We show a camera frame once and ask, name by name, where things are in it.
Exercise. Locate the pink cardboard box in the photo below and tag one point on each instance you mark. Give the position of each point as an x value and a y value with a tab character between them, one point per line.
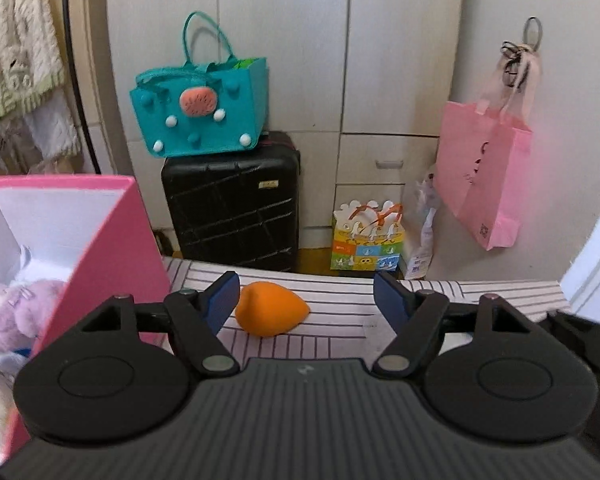
91	232

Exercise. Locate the black suitcase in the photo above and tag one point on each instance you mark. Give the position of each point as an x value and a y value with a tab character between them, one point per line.
238	209

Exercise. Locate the pink paper gift bag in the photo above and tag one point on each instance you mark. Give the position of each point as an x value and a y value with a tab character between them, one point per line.
483	154

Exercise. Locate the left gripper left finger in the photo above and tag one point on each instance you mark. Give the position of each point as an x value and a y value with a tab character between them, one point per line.
192	321

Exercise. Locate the hanging cream green robe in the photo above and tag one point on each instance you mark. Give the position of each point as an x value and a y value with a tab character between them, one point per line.
33	79

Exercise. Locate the colourful cartoon gift bag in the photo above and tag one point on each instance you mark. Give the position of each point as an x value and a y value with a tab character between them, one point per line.
367	237

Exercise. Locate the teal felt tote bag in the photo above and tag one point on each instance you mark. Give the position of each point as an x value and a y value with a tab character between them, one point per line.
202	109

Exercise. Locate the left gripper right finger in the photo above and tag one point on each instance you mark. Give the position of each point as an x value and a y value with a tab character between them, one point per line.
420	320

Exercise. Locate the white wardrobe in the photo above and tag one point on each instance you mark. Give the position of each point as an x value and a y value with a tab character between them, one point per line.
358	84

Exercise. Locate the purple plush toy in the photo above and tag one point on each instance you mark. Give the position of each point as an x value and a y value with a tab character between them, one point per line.
25	310

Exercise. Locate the orange soft ball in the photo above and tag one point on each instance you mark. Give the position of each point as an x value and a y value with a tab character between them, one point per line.
267	310

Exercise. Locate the wall hook with ties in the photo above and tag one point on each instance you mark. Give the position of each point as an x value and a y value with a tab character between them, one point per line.
516	68

